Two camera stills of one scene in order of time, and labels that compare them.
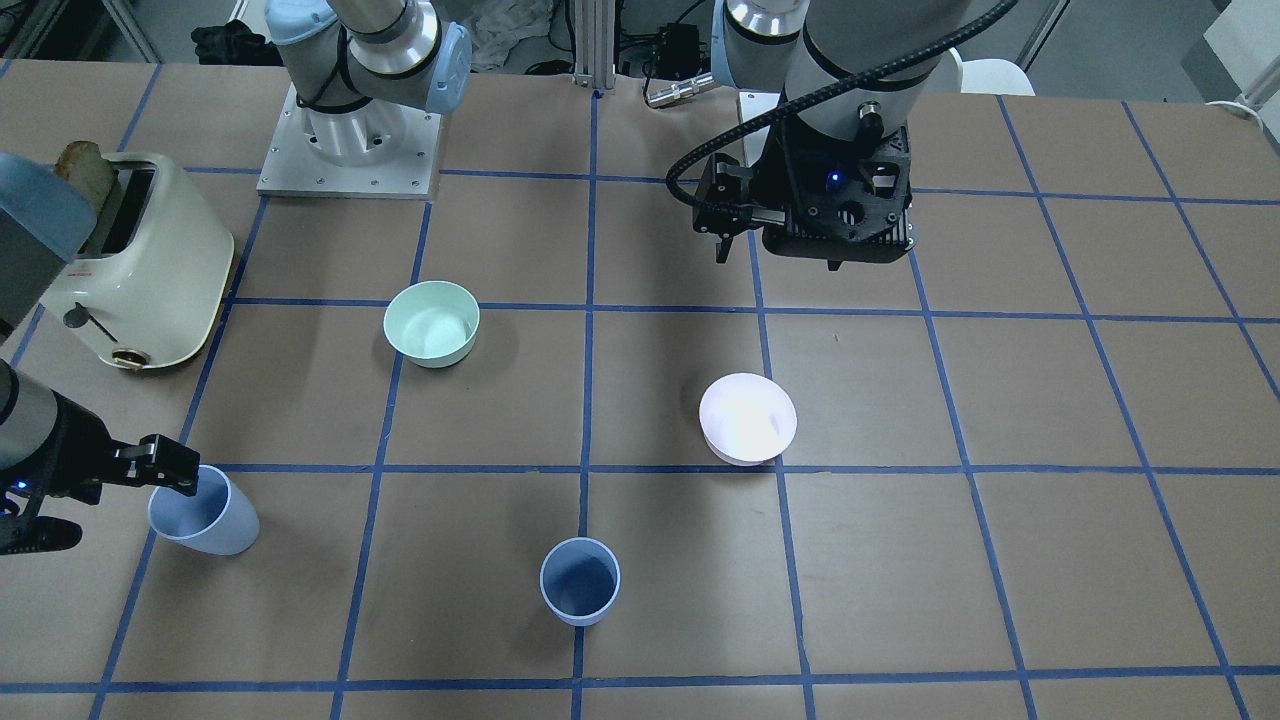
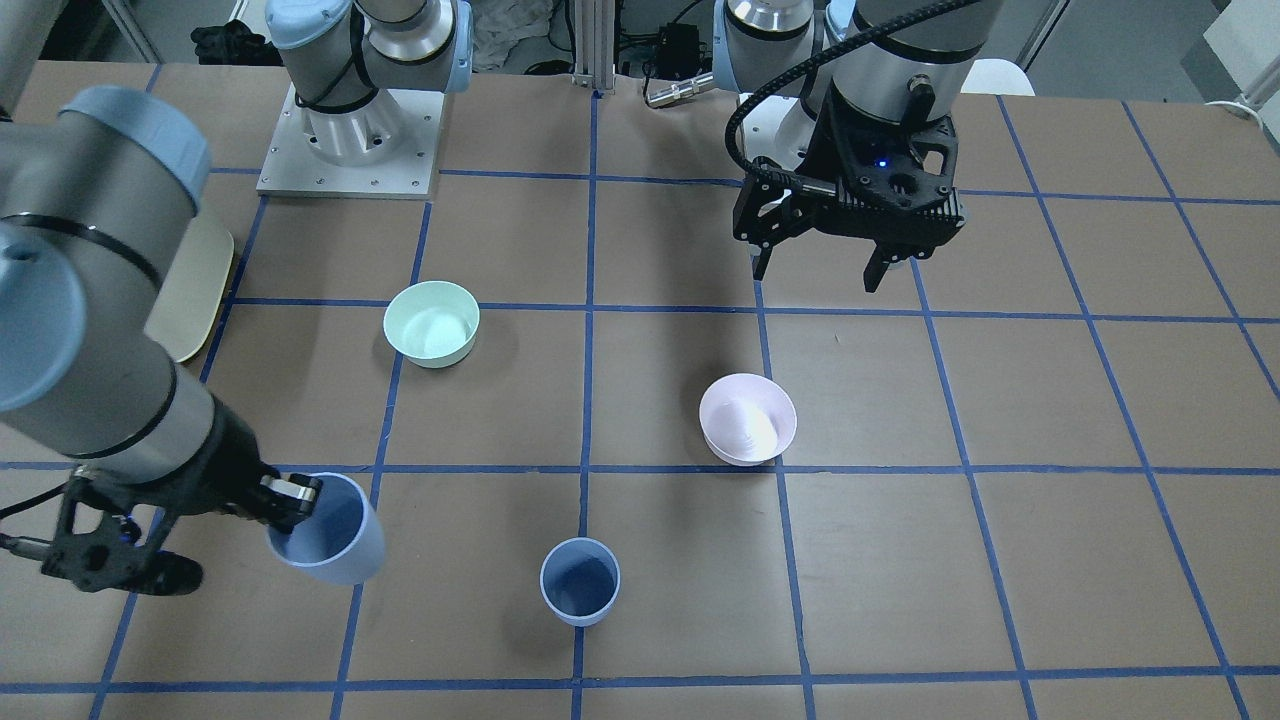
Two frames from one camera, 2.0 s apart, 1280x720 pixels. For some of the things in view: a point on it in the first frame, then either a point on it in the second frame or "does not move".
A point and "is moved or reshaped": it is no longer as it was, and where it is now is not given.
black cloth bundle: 234,44 does not move
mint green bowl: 432,323 does not move
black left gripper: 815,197 → 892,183
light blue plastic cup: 215,519 is moved or reshaped
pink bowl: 747,419 does not move
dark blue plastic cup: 579,578 does not move
